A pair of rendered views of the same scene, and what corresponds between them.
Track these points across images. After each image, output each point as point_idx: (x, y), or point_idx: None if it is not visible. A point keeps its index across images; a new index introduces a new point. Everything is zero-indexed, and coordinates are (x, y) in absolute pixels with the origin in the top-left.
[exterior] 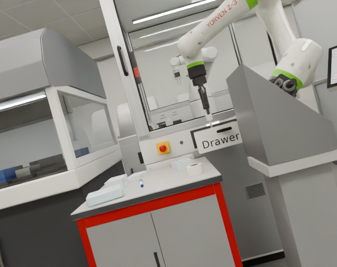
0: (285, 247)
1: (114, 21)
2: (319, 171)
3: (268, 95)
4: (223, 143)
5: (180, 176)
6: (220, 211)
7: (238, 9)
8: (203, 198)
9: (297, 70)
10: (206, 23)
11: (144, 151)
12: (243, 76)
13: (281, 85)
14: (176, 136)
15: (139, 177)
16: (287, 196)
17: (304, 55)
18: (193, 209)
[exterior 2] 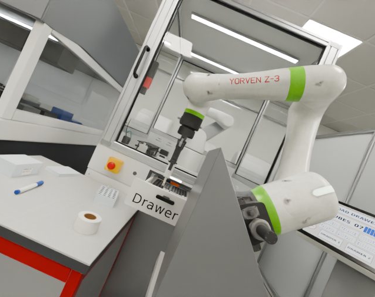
0: None
1: (162, 23)
2: None
3: (222, 221)
4: (155, 211)
5: (69, 215)
6: None
7: (275, 89)
8: (45, 276)
9: (286, 213)
10: (231, 78)
11: (96, 154)
12: (211, 165)
13: (251, 218)
14: (135, 165)
15: (58, 176)
16: None
17: (311, 203)
18: (23, 280)
